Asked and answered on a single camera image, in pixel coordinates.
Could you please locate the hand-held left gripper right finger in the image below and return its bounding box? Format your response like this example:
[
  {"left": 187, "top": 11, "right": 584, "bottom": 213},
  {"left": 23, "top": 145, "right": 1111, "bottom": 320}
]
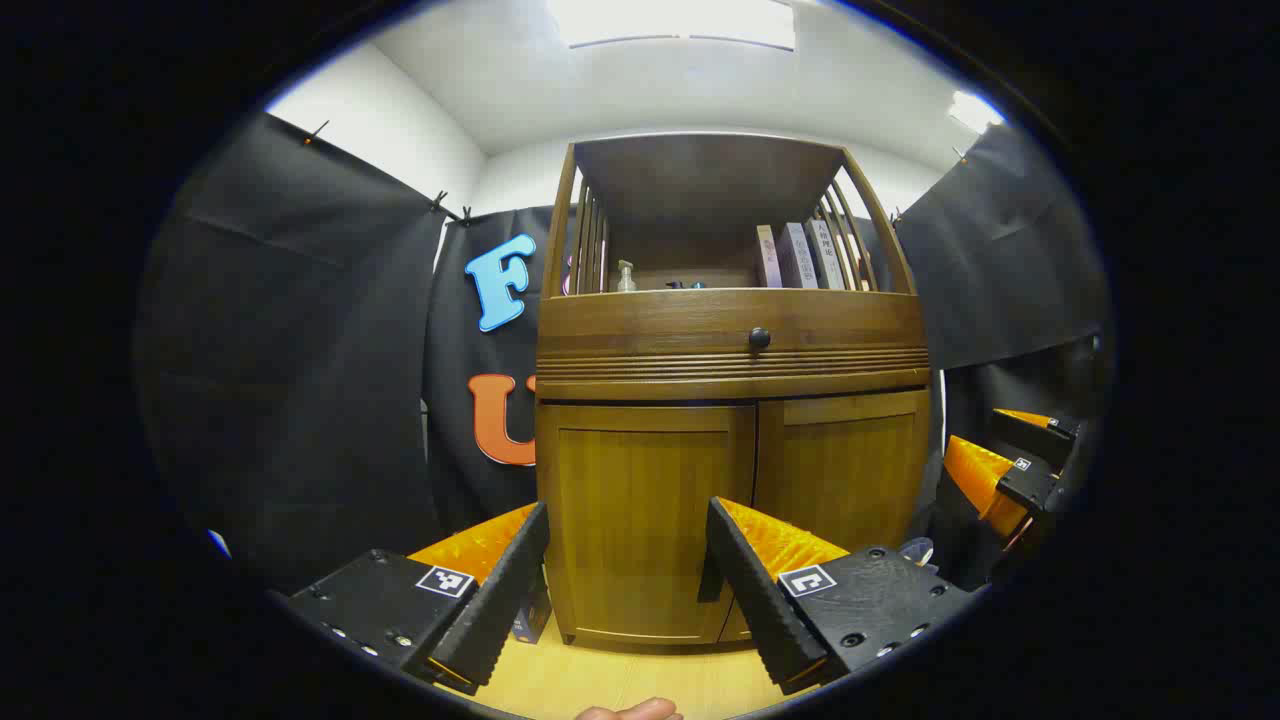
[{"left": 705, "top": 496, "right": 979, "bottom": 698}]

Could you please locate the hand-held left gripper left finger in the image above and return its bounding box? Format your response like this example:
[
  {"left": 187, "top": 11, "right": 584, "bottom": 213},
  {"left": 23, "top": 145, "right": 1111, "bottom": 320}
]
[{"left": 288, "top": 500, "right": 553, "bottom": 698}]

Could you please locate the wooden shoe cabinet door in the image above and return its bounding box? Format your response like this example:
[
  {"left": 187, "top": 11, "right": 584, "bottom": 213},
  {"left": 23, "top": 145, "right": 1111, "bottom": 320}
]
[
  {"left": 722, "top": 389, "right": 933, "bottom": 644},
  {"left": 537, "top": 403, "right": 757, "bottom": 646}
]

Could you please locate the wooden double-door shoe cabinet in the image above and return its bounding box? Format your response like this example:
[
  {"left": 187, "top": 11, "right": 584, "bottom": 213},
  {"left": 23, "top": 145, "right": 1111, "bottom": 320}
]
[{"left": 535, "top": 132, "right": 946, "bottom": 651}]

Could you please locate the wooden cabinet drawer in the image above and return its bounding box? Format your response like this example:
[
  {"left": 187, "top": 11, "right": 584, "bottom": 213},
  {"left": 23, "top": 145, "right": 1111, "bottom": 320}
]
[{"left": 537, "top": 287, "right": 931, "bottom": 386}]

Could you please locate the blue cover book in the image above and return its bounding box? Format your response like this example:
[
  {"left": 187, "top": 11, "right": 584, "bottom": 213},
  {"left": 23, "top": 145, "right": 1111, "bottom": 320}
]
[{"left": 510, "top": 568, "right": 554, "bottom": 644}]

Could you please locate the grey upright book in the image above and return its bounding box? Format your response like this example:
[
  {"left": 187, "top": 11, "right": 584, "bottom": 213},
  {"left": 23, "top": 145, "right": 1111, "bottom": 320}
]
[{"left": 779, "top": 222, "right": 821, "bottom": 290}]

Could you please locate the pink upright book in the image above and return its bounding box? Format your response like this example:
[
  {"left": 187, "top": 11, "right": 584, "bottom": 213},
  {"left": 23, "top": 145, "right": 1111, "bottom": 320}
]
[{"left": 755, "top": 224, "right": 784, "bottom": 289}]

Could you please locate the black backdrop cloth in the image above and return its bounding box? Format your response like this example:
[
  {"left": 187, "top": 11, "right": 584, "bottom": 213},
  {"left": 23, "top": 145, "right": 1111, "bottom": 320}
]
[{"left": 133, "top": 112, "right": 1116, "bottom": 601}]

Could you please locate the small ceiling light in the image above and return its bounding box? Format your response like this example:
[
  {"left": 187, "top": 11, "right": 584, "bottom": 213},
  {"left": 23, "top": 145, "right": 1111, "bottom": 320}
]
[{"left": 948, "top": 90, "right": 1004, "bottom": 134}]

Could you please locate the large ceiling light panel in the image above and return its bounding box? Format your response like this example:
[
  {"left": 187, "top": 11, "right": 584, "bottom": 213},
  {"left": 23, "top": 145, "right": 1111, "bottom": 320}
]
[{"left": 548, "top": 0, "right": 798, "bottom": 51}]

